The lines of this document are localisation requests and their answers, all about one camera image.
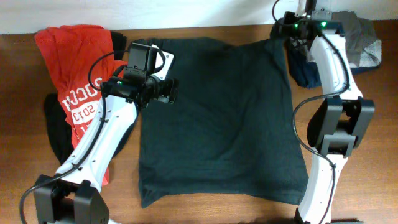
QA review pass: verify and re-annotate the dark green t-shirt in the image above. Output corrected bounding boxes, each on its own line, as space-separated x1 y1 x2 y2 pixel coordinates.
139 38 308 207

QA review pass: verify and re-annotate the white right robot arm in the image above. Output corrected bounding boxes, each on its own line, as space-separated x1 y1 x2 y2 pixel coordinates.
276 11 375 224

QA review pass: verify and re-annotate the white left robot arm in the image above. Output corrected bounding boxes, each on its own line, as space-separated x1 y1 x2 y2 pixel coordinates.
19 75 179 224

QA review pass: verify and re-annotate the navy blue folded garment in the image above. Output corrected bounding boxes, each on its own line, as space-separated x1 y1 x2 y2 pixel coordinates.
287 37 382 89

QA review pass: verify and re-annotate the grey folded garment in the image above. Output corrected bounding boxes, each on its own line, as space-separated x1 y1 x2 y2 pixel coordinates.
332 11 382 68

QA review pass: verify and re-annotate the red soccer t-shirt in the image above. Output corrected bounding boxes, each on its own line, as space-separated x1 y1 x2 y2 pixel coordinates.
34 24 129 184

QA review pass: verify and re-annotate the black garment with white logo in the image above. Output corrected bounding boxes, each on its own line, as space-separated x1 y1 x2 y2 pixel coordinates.
43 29 137 166

